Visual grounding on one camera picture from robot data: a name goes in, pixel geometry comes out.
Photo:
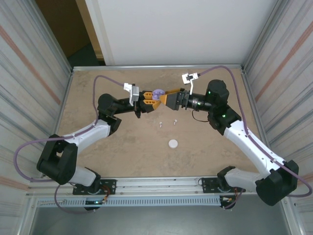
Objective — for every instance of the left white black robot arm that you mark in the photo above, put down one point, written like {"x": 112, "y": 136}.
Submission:
{"x": 85, "y": 131}

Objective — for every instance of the aluminium table end rail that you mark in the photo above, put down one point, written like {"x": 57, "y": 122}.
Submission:
{"x": 156, "y": 67}

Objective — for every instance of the brown wooden door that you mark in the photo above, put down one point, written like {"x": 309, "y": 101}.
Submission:
{"x": 61, "y": 24}

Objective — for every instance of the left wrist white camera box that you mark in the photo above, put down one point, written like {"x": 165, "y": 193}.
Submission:
{"x": 133, "y": 94}

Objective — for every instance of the grey metal base panel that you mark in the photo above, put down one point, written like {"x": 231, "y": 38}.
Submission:
{"x": 159, "y": 222}

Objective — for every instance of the aluminium table side rail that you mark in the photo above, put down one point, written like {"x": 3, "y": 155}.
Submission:
{"x": 70, "y": 80}
{"x": 245, "y": 79}

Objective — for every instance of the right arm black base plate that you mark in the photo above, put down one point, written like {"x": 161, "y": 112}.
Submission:
{"x": 207, "y": 186}

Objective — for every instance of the white door jamb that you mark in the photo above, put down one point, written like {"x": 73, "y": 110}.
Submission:
{"x": 102, "y": 36}

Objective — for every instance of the aluminium enclosure post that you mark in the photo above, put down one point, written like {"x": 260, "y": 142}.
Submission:
{"x": 50, "y": 36}
{"x": 262, "y": 36}

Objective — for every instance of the white earbud charging case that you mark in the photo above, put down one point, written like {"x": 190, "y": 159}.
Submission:
{"x": 173, "y": 143}

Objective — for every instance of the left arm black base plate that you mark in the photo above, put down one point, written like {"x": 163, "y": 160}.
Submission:
{"x": 111, "y": 187}

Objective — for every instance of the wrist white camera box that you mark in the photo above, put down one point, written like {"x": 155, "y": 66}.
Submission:
{"x": 133, "y": 94}
{"x": 188, "y": 78}

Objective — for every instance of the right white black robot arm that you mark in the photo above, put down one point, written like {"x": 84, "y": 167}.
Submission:
{"x": 249, "y": 142}

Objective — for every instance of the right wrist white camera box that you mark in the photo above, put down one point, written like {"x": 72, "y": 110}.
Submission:
{"x": 188, "y": 78}

